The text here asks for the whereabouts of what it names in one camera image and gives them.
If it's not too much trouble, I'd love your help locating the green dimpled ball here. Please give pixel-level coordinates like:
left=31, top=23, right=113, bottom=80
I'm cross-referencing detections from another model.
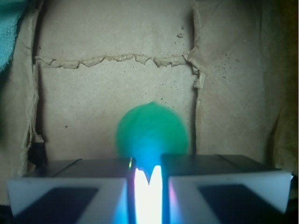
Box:
left=115, top=101, right=190, bottom=164

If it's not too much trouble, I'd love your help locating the brown paper bag tray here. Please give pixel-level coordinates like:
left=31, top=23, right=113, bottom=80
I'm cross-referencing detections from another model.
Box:
left=0, top=0, right=299, bottom=178

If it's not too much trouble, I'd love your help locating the teal microfiber cloth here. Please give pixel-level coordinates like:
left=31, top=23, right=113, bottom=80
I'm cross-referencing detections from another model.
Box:
left=0, top=0, right=28, bottom=72

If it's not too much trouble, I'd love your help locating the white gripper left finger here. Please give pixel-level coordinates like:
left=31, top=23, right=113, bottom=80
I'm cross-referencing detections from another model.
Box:
left=7, top=158, right=136, bottom=224

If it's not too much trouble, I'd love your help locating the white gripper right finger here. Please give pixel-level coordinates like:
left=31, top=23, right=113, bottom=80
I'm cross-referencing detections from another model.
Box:
left=161, top=154, right=292, bottom=224

